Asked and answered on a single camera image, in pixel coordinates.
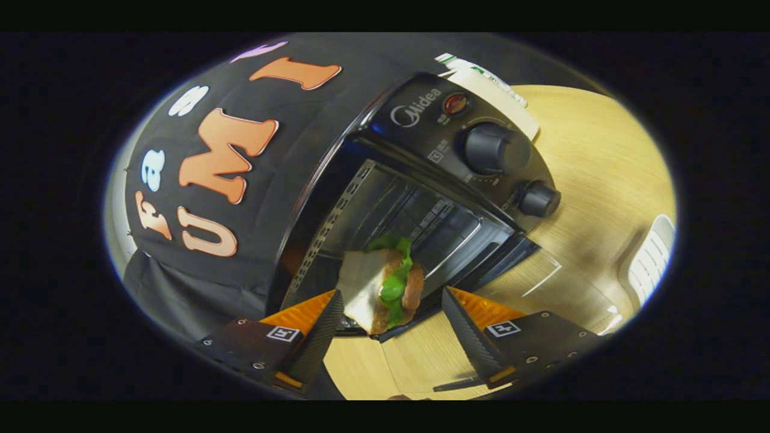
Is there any lettuce sandwich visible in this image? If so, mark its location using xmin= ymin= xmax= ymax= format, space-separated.
xmin=336 ymin=235 xmax=426 ymax=336

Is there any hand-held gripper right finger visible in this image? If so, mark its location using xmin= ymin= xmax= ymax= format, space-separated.
xmin=442 ymin=287 xmax=603 ymax=391

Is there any white bread toaster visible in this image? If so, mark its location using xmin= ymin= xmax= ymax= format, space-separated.
xmin=444 ymin=60 xmax=541 ymax=141

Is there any black toaster oven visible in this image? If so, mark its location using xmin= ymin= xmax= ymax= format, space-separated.
xmin=267 ymin=73 xmax=562 ymax=343

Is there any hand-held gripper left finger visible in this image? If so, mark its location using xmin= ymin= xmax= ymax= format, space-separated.
xmin=194 ymin=289 xmax=345 ymax=395

